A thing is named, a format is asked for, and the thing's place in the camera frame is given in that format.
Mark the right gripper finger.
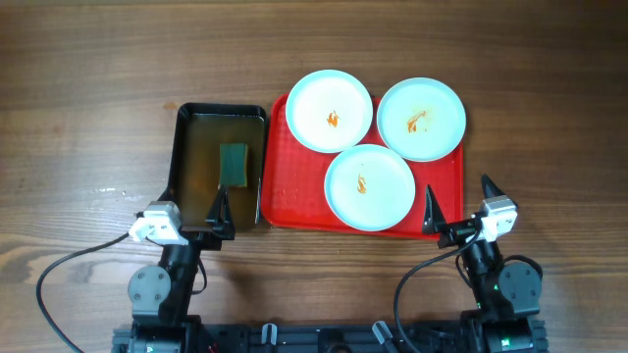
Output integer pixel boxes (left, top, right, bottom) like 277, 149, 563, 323
481, 174, 505, 199
422, 184, 446, 233

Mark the green yellow sponge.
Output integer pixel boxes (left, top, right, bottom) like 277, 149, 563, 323
219, 143, 248, 187

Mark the white plate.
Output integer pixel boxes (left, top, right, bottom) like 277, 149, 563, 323
324, 144, 416, 232
286, 70, 374, 154
377, 77, 467, 162

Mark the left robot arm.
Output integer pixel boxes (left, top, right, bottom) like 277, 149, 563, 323
112, 184, 235, 353

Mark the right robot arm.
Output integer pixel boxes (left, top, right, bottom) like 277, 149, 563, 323
423, 175, 549, 353

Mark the black water basin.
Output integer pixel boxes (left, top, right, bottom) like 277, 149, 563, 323
160, 103, 268, 232

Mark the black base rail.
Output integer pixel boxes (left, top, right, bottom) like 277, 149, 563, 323
112, 320, 550, 353

